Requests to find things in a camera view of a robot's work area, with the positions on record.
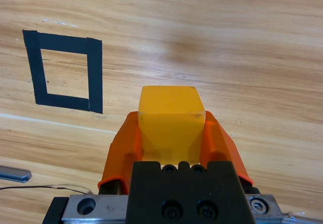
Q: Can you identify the yellow wooden block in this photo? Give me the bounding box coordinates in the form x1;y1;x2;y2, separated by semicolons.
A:
138;85;206;165

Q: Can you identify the grey metal rail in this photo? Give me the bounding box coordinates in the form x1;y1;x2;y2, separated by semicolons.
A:
0;165;33;184

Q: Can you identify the thin black wire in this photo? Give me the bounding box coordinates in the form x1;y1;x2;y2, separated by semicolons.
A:
0;184;94;195

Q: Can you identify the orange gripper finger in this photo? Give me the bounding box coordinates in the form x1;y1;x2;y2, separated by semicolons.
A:
97;111;143;195
200;110;253;185

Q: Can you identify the black tape square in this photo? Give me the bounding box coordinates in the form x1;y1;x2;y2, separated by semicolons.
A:
22;29;103;115

